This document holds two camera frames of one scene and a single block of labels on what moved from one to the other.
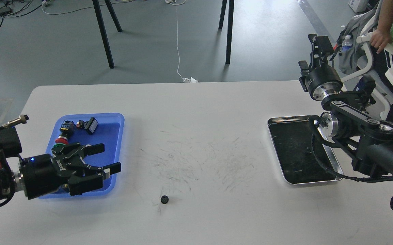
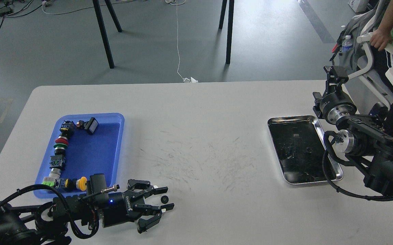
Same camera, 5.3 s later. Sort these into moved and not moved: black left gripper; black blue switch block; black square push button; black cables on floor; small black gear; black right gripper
Moved: black left gripper; black right gripper
Not moved: black cables on floor; black square push button; black blue switch block; small black gear
